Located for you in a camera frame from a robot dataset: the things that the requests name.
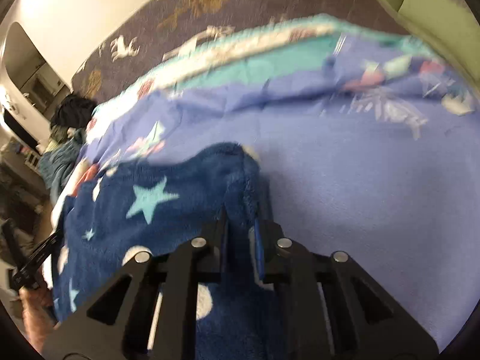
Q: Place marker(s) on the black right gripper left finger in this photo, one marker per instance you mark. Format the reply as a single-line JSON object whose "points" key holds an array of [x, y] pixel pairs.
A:
{"points": [[147, 310]]}

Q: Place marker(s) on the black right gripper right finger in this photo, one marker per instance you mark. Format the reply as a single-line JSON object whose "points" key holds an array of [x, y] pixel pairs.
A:
{"points": [[331, 307]]}

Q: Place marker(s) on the dark blue fleece star garment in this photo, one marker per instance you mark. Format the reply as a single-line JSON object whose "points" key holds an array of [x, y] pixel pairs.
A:
{"points": [[137, 207]]}

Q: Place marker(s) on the black clothes pile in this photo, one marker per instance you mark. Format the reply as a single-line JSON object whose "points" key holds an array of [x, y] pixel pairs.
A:
{"points": [[73, 112]]}

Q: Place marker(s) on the person's left hand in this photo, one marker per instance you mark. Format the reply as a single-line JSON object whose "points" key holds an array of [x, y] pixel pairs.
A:
{"points": [[37, 321]]}

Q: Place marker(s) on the teal fleece blanket pile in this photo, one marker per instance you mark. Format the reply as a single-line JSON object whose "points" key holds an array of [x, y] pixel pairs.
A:
{"points": [[56, 166]]}

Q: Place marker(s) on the purple printed bed sheet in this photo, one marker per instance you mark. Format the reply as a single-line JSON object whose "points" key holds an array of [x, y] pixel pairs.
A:
{"points": [[365, 143]]}

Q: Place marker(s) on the green pillow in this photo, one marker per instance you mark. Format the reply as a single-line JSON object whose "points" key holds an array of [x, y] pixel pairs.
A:
{"points": [[450, 29]]}

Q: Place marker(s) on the dark deer-print headboard cover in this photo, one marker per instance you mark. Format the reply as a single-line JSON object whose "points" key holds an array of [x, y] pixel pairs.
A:
{"points": [[160, 26]]}

